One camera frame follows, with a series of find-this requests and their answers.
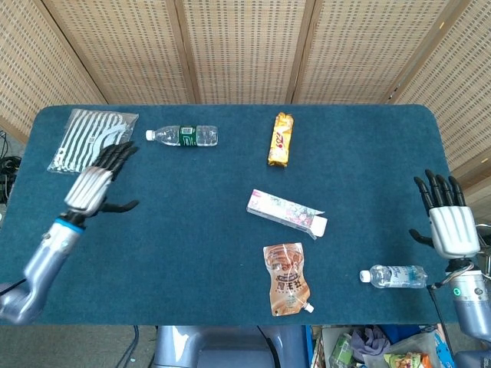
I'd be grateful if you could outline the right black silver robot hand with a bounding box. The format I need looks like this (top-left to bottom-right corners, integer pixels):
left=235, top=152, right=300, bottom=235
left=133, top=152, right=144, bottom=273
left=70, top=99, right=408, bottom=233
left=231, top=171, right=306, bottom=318
left=408, top=169, right=481, bottom=258

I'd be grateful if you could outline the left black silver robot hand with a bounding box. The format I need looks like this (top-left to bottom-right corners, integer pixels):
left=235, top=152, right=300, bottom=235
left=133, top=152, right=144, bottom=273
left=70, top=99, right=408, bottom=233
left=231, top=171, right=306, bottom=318
left=64, top=140, right=140, bottom=218

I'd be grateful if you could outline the floral toothpaste box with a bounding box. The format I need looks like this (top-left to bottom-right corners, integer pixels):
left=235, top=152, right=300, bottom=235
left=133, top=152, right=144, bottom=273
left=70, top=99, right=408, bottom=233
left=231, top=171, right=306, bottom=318
left=245, top=188, right=329, bottom=241

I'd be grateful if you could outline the blue label water bottle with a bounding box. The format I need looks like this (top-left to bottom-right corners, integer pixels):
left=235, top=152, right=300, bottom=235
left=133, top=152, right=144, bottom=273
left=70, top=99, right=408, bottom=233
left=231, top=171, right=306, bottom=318
left=359, top=264, right=428, bottom=290

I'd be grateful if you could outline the green label water bottle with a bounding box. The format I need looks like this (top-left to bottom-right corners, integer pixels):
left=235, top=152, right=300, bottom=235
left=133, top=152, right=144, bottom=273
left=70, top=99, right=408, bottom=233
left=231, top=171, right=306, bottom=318
left=145, top=124, right=219, bottom=148

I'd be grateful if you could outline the metal stool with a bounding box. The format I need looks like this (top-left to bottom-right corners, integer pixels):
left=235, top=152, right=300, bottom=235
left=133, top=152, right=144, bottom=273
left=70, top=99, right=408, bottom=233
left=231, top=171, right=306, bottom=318
left=475, top=222, right=491, bottom=269

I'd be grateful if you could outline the striped cloth in plastic bag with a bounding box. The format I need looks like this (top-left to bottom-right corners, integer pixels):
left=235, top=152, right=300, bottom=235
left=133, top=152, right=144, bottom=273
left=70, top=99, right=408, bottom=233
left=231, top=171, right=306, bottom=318
left=46, top=108, right=140, bottom=176

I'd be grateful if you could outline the blue table carpet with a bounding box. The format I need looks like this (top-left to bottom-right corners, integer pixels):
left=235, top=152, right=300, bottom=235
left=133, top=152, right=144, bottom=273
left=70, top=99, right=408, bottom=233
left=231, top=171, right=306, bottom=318
left=0, top=103, right=463, bottom=327

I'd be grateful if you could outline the purple crumpled cloth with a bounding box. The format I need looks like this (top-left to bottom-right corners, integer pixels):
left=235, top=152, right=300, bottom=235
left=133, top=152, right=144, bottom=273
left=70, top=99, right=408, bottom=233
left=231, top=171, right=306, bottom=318
left=351, top=325, right=391, bottom=363

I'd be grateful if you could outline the orange snack bag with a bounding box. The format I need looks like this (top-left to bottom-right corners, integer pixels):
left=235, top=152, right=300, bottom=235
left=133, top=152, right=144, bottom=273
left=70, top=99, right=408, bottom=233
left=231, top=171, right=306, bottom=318
left=383, top=351, right=433, bottom=368

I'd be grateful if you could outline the green snack bag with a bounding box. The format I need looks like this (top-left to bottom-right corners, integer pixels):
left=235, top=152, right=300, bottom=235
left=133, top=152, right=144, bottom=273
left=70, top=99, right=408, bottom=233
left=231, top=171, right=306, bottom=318
left=329, top=332, right=354, bottom=368

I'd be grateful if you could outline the brown peanut butter pouch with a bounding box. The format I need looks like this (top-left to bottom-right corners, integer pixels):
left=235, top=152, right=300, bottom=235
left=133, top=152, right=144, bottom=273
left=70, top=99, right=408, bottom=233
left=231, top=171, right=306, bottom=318
left=262, top=241, right=316, bottom=317

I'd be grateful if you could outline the yellow snack package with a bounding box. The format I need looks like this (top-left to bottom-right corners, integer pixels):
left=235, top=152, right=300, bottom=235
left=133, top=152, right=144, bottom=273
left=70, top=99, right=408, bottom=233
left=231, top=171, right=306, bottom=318
left=267, top=111, right=295, bottom=169

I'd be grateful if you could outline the grey robot torso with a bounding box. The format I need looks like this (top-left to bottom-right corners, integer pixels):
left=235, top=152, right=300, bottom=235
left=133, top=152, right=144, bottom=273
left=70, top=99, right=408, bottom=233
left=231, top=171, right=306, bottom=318
left=153, top=325, right=310, bottom=368

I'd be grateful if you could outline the bamboo folding screen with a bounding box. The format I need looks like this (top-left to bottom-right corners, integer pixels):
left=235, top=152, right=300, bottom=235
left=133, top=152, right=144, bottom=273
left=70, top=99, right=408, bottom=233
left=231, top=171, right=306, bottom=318
left=0, top=0, right=491, bottom=200

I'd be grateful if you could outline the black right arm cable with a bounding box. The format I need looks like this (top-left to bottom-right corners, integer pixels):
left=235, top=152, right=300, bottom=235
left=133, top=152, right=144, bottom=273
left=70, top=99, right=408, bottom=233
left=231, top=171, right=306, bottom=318
left=427, top=281, right=453, bottom=329

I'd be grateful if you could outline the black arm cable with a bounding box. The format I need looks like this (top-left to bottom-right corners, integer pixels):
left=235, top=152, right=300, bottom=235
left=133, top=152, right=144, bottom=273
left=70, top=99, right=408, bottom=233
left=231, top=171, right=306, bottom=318
left=427, top=281, right=453, bottom=329
left=0, top=278, right=28, bottom=297

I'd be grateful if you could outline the black floor cable bundle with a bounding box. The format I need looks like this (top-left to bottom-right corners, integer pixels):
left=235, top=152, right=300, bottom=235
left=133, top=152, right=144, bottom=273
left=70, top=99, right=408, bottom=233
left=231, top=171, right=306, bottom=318
left=0, top=130, right=24, bottom=204

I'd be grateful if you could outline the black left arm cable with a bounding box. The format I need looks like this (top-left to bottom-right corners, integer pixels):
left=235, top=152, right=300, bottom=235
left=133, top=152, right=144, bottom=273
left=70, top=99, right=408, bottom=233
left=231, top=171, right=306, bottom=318
left=0, top=278, right=28, bottom=297

